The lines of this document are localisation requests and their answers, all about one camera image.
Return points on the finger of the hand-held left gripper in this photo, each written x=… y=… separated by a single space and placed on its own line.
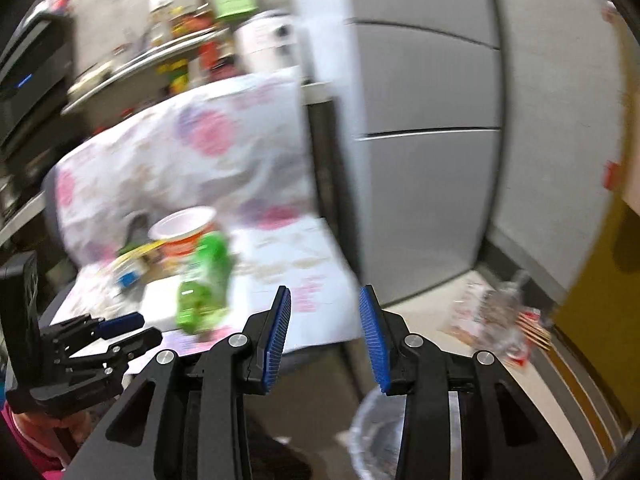
x=135 y=342
x=122 y=322

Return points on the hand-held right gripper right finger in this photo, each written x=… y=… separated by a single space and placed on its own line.
x=372 y=340

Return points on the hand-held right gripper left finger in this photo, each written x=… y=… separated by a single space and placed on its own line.
x=274 y=350

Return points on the small yellow and blue box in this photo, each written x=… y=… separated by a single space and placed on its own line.
x=131 y=272

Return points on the green plastic bottle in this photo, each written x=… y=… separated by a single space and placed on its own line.
x=205 y=285

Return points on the orange and white paper bowl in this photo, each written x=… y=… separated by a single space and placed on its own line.
x=180 y=247

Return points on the clear plastic trash bin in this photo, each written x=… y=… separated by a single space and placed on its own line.
x=375 y=435

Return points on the person's left forearm pink sleeve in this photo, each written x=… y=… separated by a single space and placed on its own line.
x=25 y=445

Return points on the person's left hand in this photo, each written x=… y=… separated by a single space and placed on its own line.
x=77 y=427

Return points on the crumpled plastic snack bag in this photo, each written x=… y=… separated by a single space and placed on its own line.
x=465 y=315

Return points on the clear plastic bottle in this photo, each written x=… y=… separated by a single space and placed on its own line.
x=505 y=305

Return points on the grey refrigerator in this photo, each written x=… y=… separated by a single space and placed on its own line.
x=425 y=185

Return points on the floral printed cloth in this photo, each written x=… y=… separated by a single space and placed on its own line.
x=200 y=160

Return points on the yellow wooden cabinet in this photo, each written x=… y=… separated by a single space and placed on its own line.
x=610 y=310

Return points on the black microwave oven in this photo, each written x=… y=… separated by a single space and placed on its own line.
x=35 y=60

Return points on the metal shelf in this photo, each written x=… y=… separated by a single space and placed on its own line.
x=150 y=52

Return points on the white rice cooker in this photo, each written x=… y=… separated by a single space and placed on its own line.
x=260 y=45

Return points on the group of condiment bottles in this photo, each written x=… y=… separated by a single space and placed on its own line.
x=187 y=22

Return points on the green labelled box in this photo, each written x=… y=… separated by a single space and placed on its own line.
x=234 y=2

